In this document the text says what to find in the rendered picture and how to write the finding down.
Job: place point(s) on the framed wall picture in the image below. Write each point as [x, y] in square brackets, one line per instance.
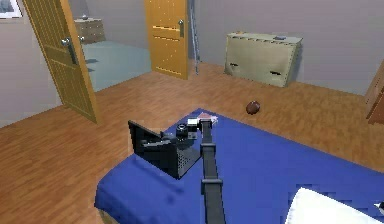
[9, 8]

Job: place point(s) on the small orange object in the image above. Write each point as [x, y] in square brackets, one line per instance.
[239, 32]

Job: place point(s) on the grey blue pole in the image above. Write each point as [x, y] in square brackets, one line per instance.
[194, 36]

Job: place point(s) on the pink flat book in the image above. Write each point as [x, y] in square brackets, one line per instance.
[210, 117]

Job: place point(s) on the small grey blue object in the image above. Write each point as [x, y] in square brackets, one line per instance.
[280, 37]

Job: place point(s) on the brown wooden cupboard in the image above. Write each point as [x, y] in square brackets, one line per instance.
[376, 96]

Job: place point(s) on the white pillow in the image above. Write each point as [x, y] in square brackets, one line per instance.
[326, 208]

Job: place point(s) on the small black white object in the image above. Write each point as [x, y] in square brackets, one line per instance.
[380, 206]

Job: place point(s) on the small grey round object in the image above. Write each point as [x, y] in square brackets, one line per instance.
[84, 16]

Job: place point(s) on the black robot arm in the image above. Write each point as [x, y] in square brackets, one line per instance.
[208, 160]

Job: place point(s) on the beige chest of drawers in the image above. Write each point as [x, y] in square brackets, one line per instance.
[260, 60]

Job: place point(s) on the yellow wooden room door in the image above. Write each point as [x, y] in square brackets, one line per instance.
[168, 36]
[60, 66]

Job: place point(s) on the black laptop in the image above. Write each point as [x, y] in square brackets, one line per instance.
[166, 156]

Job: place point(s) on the brown ball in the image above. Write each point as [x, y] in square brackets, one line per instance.
[253, 107]

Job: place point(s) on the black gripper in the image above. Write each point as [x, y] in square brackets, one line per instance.
[182, 130]

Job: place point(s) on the blue bed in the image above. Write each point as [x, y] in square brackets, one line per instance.
[260, 166]

